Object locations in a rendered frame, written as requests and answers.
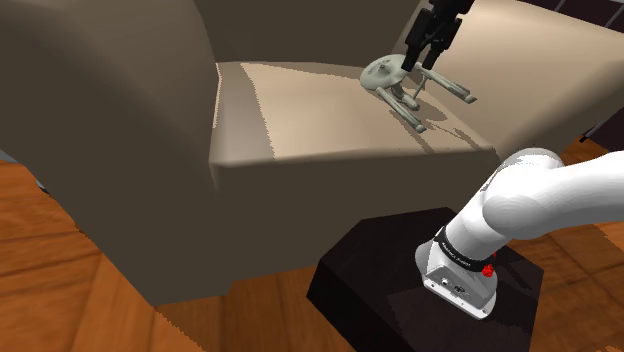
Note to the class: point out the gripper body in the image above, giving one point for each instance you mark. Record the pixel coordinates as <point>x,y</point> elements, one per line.
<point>451,12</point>

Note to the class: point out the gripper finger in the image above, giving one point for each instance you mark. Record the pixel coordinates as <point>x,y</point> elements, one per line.
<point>418,36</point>
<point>441,43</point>

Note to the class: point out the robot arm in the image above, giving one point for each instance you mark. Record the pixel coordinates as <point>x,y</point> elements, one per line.
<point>531,200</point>

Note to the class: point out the grey toy spaceship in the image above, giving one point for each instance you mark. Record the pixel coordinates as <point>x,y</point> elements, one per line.
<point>382,73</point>

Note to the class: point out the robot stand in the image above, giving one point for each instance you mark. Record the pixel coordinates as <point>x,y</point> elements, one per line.
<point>370,273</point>

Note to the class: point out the beige armchair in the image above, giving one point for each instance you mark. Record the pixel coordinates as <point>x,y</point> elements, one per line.
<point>122,146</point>

